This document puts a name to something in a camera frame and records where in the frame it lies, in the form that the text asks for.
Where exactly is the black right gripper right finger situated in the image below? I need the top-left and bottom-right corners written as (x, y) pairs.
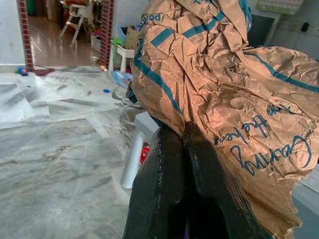
top-left (183, 121), bottom-right (266, 239)

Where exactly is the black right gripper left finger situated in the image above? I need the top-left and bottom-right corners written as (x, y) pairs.
top-left (122, 128), bottom-right (187, 239)

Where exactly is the brown paper bag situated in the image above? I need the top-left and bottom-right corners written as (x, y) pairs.
top-left (126, 0), bottom-right (319, 239)

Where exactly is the white table leg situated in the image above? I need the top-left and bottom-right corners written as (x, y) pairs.
top-left (121, 131), bottom-right (146, 190)

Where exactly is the red plastic object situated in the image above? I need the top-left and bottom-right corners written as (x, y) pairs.
top-left (140, 146), bottom-right (151, 164)

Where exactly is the blue printed mat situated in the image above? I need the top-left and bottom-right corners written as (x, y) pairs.
top-left (111, 71), bottom-right (133, 88)

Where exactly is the white plastic stool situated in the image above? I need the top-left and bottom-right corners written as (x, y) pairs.
top-left (109, 44), bottom-right (136, 73)

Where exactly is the white storage box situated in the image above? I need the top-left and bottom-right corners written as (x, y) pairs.
top-left (90, 34), bottom-right (102, 52)

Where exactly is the maroon floor cloth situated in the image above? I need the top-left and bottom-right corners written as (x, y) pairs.
top-left (33, 67), bottom-right (56, 77)

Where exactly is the red brick pillar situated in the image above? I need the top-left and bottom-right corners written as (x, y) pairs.
top-left (16, 0), bottom-right (35, 72)
top-left (99, 0), bottom-right (115, 69)

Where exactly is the dark flat screen panel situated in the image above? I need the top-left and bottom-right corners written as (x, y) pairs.
top-left (248, 14), bottom-right (276, 48)

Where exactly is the white high chair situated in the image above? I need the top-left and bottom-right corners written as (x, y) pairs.
top-left (59, 1), bottom-right (97, 47)

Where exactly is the grey hose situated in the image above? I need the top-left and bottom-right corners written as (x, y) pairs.
top-left (111, 84), bottom-right (142, 126)

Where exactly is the green white wall poster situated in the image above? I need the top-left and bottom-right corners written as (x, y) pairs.
top-left (256, 0), bottom-right (305, 14)

